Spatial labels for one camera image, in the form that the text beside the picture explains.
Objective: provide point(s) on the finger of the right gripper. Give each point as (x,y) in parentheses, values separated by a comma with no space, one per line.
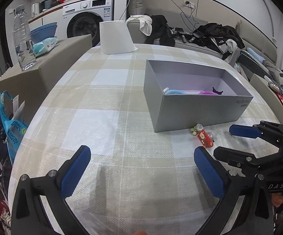
(245,131)
(234,158)

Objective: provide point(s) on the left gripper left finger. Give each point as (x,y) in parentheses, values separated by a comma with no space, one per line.
(28,212)

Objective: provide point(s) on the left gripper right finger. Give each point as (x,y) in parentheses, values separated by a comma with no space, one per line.
(227,187)

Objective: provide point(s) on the purple plastic bangle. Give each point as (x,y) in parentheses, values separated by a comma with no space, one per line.
(208,93)

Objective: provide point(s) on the blue shopping bag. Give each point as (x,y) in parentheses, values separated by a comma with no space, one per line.
(14,127)

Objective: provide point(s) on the grey phone box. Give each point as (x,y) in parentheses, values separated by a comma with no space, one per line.
(175,112)

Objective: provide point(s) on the blue bangle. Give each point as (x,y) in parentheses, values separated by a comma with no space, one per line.
(168,91)

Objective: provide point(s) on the grey sofa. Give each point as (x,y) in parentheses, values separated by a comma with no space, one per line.
(211,11)

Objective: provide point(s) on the black white jacket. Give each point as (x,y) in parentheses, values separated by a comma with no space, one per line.
(223,39)

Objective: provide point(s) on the grey low cabinet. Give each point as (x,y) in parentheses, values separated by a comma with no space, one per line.
(33,85)

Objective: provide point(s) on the black jacket pile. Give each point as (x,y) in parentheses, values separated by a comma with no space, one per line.
(160,31)

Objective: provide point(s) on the clear plastic water bottle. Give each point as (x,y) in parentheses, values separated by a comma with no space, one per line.
(22,39)

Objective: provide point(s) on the wet wipes pack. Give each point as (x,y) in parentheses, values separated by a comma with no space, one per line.
(44,46)

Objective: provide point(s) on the white cloth garment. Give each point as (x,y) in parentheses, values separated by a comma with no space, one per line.
(145,23)

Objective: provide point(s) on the blue plastic basin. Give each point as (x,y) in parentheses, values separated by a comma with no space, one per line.
(43,32)

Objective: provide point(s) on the white paper roll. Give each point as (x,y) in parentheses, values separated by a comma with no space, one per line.
(115,38)

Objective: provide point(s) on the grey cushion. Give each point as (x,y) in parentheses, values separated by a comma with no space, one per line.
(136,7)

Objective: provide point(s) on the white washing machine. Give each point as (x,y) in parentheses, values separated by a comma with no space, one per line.
(84,17)

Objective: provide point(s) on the white kettle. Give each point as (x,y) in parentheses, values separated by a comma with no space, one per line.
(35,10)

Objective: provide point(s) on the wall power socket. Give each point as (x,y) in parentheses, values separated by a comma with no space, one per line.
(189,4)

